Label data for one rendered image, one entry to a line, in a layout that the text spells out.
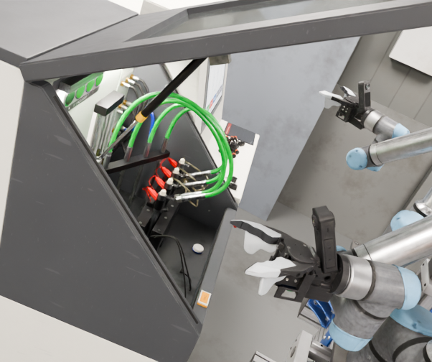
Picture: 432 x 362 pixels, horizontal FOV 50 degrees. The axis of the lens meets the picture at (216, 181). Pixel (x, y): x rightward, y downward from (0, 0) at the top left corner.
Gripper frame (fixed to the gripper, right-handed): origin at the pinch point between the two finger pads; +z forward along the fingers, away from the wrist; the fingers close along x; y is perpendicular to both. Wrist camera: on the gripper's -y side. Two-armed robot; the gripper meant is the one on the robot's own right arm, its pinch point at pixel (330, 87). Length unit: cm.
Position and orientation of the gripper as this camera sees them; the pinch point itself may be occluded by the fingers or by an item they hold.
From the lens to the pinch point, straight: 190.5
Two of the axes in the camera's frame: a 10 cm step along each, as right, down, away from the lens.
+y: -2.4, 7.8, 5.8
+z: -6.4, -5.7, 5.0
